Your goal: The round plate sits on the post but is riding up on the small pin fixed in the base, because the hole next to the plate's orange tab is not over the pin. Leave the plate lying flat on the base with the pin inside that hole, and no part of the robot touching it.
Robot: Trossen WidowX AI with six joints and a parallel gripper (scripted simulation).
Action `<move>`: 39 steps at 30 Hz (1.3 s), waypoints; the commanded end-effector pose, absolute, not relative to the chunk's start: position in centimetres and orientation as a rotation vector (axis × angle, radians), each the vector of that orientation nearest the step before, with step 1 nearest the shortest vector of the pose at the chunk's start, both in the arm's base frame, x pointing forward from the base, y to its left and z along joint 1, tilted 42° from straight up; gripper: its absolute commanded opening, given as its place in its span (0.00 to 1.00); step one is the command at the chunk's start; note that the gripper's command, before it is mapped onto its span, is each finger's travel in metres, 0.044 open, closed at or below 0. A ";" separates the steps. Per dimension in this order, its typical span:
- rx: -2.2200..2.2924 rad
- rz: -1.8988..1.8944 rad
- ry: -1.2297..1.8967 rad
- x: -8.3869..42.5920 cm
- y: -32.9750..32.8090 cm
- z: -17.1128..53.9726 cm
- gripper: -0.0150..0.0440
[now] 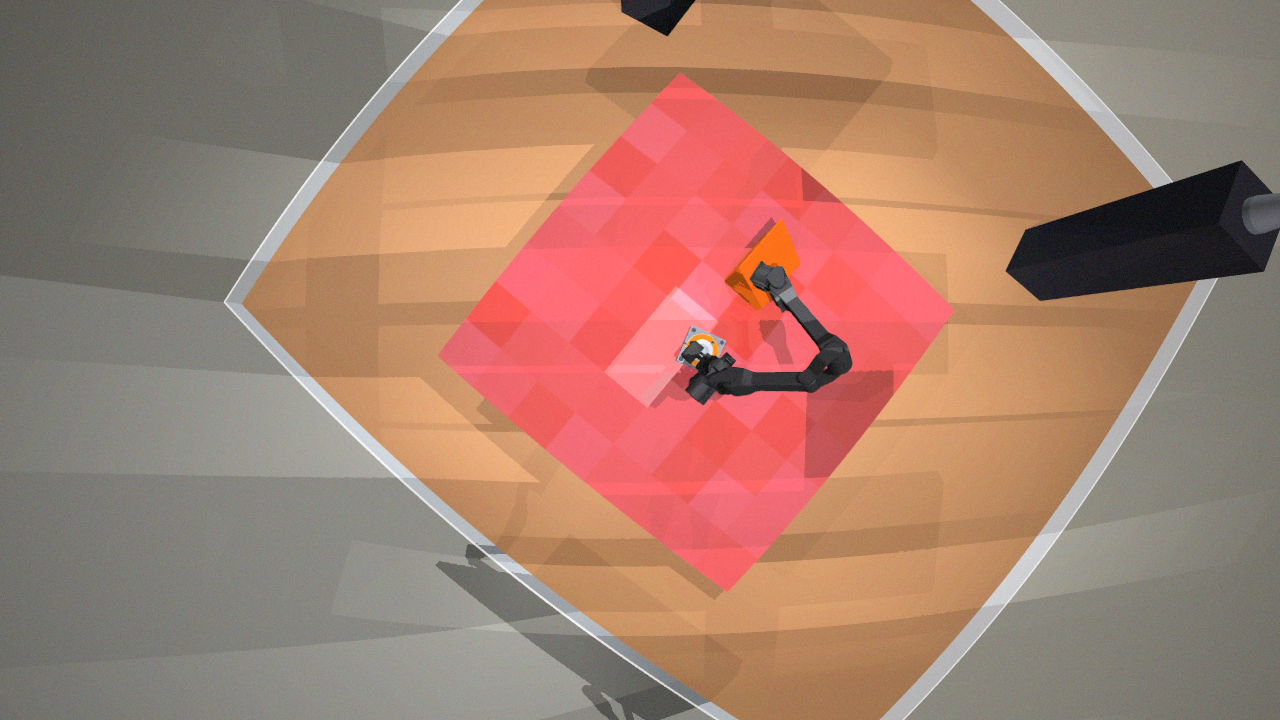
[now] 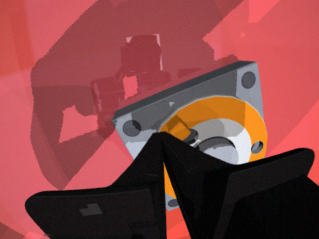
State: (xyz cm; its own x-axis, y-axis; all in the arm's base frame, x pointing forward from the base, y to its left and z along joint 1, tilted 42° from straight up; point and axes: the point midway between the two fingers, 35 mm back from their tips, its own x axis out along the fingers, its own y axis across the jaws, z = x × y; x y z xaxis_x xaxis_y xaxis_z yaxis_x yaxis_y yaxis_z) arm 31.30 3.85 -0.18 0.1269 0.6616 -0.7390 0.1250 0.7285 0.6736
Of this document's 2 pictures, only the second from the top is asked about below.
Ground orange round plate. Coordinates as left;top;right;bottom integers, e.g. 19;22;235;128
157;94;268;165

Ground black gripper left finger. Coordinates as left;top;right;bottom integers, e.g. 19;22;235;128
25;132;167;239

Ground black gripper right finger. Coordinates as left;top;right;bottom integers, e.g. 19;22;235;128
159;131;315;239

